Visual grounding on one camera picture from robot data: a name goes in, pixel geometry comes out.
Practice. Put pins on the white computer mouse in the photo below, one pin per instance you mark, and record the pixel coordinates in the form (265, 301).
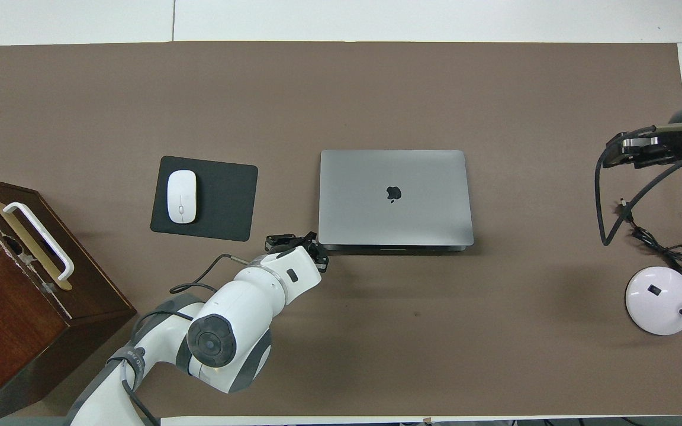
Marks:
(182, 196)

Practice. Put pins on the white desk lamp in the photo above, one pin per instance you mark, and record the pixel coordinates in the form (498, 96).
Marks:
(658, 302)

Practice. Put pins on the brown table mat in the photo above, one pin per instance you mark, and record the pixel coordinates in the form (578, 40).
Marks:
(341, 94)

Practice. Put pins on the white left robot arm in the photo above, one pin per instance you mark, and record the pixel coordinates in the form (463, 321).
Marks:
(228, 319)

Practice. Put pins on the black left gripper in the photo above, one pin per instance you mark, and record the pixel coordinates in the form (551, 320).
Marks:
(316, 251)

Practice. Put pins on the grey aluminium laptop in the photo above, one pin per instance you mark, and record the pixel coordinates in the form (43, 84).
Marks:
(394, 219)

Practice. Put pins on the black mouse pad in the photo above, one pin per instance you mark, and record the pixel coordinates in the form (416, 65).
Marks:
(225, 201)

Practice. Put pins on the dark brown wooden box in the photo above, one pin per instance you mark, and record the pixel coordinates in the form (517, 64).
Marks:
(15, 319)

